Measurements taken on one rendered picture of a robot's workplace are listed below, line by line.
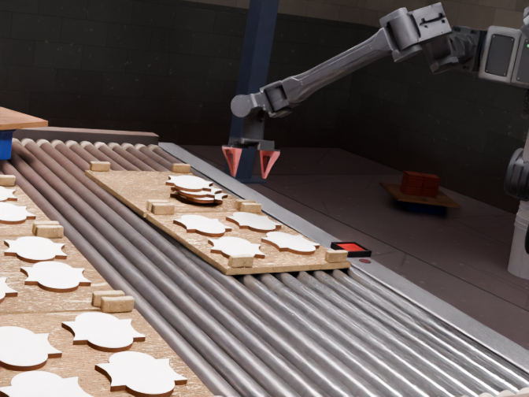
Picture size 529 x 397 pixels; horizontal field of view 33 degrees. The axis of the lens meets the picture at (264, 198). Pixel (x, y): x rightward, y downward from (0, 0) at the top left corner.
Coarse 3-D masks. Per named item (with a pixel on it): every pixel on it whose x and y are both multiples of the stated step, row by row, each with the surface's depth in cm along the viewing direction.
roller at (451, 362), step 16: (128, 144) 314; (144, 160) 298; (320, 272) 210; (336, 288) 203; (368, 304) 194; (384, 320) 188; (416, 336) 180; (432, 352) 175; (448, 368) 170; (464, 368) 168; (480, 384) 163; (496, 384) 163
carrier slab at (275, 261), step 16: (160, 224) 223; (176, 224) 223; (224, 224) 230; (192, 240) 213; (256, 240) 221; (208, 256) 203; (272, 256) 211; (288, 256) 212; (304, 256) 214; (320, 256) 217; (224, 272) 197; (240, 272) 199; (256, 272) 201; (272, 272) 204
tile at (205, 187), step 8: (168, 176) 253; (176, 176) 253; (184, 176) 255; (192, 176) 256; (168, 184) 247; (176, 184) 245; (184, 184) 246; (192, 184) 247; (200, 184) 249; (208, 184) 250
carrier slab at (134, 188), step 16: (96, 176) 257; (112, 176) 260; (128, 176) 263; (144, 176) 266; (160, 176) 269; (112, 192) 247; (128, 192) 246; (144, 192) 249; (160, 192) 251; (224, 192) 263; (144, 208) 233; (176, 208) 238; (192, 208) 241; (208, 208) 243; (224, 208) 246
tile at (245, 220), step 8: (232, 216) 237; (240, 216) 236; (248, 216) 238; (256, 216) 239; (264, 216) 240; (240, 224) 228; (248, 224) 229; (256, 224) 231; (264, 224) 232; (272, 224) 233; (280, 224) 235; (264, 232) 228
